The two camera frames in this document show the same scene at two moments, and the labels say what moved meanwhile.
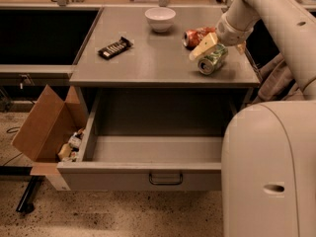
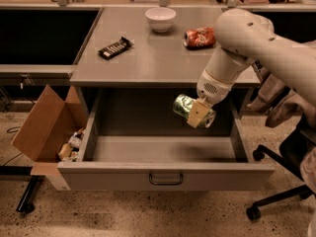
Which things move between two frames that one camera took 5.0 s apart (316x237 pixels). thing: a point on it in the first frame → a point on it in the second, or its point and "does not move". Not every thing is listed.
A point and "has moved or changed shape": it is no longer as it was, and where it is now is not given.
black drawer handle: x=166 y=183 does not move
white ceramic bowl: x=160 y=19 does not move
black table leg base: x=26 y=204 does not move
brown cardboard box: x=48 y=126 does not move
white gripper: x=230 y=34 → x=212 y=90
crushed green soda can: x=213 y=60 has moved or changed shape
